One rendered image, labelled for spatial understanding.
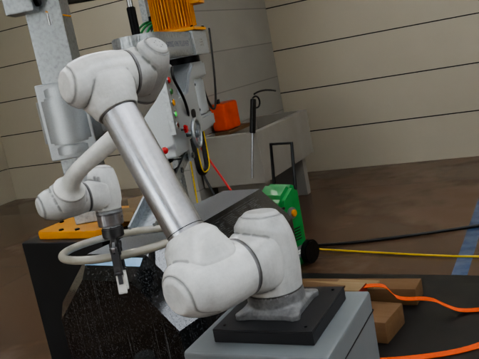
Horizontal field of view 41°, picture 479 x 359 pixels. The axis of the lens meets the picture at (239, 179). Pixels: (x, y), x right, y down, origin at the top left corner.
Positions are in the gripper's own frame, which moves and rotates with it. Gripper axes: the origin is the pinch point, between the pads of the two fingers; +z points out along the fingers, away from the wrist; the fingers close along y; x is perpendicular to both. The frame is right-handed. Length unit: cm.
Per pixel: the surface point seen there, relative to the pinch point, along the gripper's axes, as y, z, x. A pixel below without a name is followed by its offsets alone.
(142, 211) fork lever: 61, -15, -5
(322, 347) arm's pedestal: -73, 6, -56
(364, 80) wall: 505, -55, -227
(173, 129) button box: 69, -48, -24
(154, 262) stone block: 30.7, 1.8, -8.7
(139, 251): 0.1, -9.9, -7.7
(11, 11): 118, -119, 48
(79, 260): 2.4, -9.9, 13.6
